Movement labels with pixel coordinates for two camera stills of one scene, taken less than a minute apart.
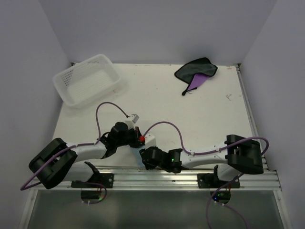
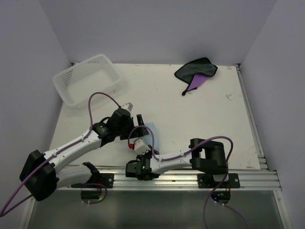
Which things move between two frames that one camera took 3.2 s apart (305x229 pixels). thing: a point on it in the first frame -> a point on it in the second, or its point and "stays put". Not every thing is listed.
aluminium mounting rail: x=83 y=179 stays put
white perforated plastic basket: x=81 y=82 stays put
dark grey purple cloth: x=195 y=72 stays put
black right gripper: x=148 y=166 -> x=140 y=156
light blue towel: x=139 y=162 -> x=148 y=139
